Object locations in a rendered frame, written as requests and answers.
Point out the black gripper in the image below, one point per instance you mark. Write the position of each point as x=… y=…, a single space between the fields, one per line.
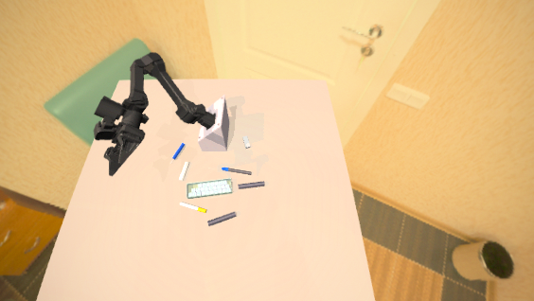
x=129 y=137

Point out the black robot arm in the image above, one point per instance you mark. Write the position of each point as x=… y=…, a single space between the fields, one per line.
x=132 y=107

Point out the white marker with yellow cap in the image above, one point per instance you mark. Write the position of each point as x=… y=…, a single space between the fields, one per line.
x=193 y=207

